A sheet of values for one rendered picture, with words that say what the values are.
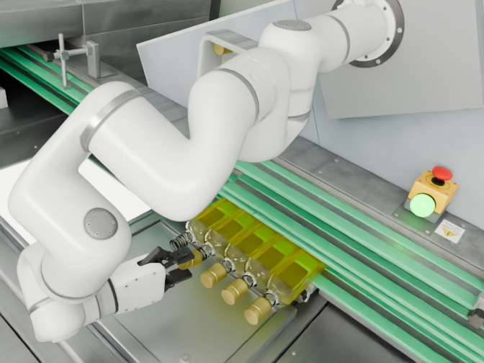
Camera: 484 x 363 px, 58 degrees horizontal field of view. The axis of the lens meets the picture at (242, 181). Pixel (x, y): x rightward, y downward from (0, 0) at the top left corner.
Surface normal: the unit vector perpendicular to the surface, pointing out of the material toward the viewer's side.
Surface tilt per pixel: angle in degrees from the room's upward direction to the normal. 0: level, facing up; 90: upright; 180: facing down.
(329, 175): 90
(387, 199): 90
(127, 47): 90
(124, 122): 63
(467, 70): 3
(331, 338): 89
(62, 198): 77
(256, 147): 46
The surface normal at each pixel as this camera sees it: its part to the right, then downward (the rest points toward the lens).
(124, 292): 0.52, 0.50
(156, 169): -0.05, 0.05
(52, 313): 0.07, -0.37
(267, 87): 0.84, -0.05
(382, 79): -0.63, 0.41
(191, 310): 0.14, -0.81
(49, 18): 0.76, 0.47
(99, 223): 0.56, -0.44
